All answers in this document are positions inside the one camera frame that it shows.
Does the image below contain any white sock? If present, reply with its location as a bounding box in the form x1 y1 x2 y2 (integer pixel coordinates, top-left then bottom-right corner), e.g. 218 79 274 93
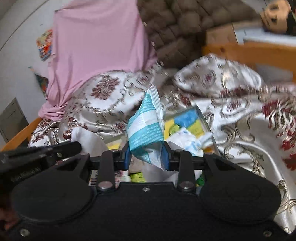
71 126 108 157

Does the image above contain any teal white wipes packet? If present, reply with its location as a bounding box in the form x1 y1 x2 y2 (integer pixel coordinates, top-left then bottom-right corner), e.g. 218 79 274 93
126 85 164 168

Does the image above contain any white quilted baby cloth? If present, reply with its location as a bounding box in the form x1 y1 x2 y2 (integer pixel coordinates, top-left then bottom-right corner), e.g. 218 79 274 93
166 128 213 157

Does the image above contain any grey tray with painting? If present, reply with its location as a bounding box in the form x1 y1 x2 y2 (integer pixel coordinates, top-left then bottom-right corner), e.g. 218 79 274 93
105 105 220 186

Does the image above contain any floral satin pillow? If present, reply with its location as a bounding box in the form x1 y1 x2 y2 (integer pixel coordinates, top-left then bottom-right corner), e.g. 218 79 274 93
58 70 166 142

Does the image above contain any floral satin bedspread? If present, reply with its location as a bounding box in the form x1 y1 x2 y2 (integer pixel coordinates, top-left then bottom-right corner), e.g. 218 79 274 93
29 54 295 233

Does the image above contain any pink cloth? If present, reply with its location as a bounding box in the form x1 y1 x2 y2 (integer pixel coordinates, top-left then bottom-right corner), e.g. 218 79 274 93
38 1 157 121

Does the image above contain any brown quilted jacket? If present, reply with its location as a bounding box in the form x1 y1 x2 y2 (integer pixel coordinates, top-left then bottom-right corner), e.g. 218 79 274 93
137 0 259 69

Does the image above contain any cardboard box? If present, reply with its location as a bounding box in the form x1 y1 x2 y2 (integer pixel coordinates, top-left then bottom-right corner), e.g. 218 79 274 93
206 24 238 45

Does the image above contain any colourful wall picture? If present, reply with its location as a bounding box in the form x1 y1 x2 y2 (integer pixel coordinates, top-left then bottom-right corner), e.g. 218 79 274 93
36 29 53 61

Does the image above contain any wooden bed frame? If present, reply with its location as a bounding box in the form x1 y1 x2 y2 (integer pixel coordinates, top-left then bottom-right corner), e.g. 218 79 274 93
0 41 296 152

